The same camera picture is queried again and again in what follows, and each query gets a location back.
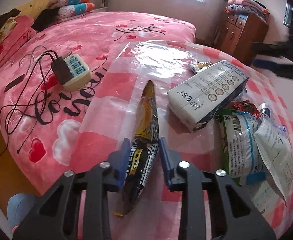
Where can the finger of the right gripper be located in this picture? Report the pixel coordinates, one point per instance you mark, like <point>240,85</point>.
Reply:
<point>284,49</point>
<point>278,69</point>

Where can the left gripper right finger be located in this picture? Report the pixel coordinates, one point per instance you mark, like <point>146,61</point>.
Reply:
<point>232,214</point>

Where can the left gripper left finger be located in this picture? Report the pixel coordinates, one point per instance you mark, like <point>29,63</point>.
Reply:
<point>56,214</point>

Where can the red black snack wrapper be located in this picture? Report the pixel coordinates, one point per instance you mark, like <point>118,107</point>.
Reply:
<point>246,106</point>

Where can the green blue snack bag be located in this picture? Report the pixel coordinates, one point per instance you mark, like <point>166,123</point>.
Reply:
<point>241,158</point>

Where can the grey wet wipes pack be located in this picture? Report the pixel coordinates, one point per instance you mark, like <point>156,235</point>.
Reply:
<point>277,155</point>

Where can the small blue yellow wrapper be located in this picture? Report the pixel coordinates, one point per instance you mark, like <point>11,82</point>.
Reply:
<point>197,67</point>

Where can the white milk carton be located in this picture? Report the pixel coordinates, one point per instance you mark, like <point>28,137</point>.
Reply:
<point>196,100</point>

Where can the black gold snack wrapper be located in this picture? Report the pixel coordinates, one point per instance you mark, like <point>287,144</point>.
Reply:
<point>144,148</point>

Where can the crushed clear plastic bottle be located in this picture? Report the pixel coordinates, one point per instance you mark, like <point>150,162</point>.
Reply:
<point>265,112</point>

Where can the blue round stool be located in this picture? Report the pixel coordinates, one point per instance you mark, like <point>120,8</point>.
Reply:
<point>19,206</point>

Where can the brown wooden cabinet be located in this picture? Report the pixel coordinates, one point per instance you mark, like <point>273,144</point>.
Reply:
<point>236,34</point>

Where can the folded blankets on cabinet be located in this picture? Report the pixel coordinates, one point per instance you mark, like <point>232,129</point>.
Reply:
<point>247,7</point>

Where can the red checked tablecloth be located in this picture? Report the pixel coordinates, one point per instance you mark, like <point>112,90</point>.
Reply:
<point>112,114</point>

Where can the pink bed with blanket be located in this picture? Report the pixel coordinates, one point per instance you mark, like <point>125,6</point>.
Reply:
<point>48,79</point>

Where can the black charger adapter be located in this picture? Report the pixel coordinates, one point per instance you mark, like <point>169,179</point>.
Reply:
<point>61,70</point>

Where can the black phone on bed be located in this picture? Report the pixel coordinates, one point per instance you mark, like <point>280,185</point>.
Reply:
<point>14,82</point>

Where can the beige power strip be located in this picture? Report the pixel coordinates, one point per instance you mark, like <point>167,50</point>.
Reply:
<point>80,72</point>

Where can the pink folded quilt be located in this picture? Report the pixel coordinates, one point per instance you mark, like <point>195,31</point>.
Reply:
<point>14,33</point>

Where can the lower cartoon pillow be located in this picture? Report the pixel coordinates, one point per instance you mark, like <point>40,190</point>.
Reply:
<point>74,10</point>

